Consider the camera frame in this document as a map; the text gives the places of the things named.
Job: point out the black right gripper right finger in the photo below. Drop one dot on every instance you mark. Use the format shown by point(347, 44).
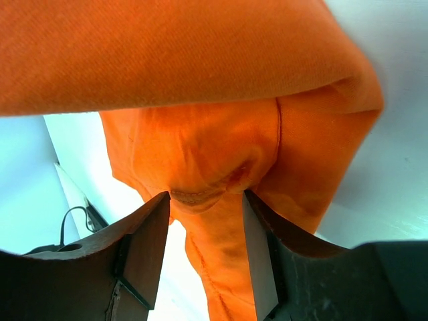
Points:
point(298, 276)

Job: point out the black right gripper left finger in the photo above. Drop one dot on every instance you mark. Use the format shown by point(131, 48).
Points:
point(110, 275)

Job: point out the orange t-shirt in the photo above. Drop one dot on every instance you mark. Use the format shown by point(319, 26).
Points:
point(203, 99)

